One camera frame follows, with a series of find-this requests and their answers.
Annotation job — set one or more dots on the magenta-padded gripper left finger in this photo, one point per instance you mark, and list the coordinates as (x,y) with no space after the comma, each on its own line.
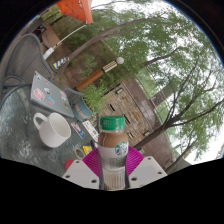
(80,173)

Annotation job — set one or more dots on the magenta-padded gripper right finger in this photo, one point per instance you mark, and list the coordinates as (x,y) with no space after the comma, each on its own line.
(146,171)

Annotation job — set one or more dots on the green-capped coffee drink bottle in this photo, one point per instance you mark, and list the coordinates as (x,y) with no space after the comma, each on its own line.
(113,146)

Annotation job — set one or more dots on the flat round red coaster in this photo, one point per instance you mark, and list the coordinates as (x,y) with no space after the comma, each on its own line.
(69,164)

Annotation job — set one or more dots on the tape roll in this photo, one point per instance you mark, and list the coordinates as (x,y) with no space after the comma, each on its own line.
(76,153)

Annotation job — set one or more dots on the small yellow sticker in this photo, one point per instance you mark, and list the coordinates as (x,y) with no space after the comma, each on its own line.
(87,150)

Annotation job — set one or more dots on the white sticker sheet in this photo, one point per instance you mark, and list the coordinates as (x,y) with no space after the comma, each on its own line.
(90,130)

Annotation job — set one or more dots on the white ceramic mug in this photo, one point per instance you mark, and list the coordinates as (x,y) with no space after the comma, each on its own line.
(55,131)

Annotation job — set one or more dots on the green plant in blue pot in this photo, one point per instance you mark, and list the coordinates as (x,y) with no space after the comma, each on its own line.
(83,110)

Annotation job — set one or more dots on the grey laptop with stickers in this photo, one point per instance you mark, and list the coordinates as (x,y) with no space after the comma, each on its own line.
(50,95)

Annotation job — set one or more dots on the yellow blue striped bollard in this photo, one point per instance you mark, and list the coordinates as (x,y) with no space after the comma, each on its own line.
(61,63)

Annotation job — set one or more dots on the grey woven patio chair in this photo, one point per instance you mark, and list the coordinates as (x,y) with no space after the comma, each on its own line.
(26,63)

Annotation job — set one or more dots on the orange canopy tent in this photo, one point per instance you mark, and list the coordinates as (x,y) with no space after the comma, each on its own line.
(75,8)

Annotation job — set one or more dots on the wall lantern light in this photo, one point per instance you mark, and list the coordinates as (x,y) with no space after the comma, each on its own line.
(119,90)
(146,133)

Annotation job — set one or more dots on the wooden lamp post, globe light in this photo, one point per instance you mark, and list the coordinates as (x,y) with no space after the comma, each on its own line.
(93,77)

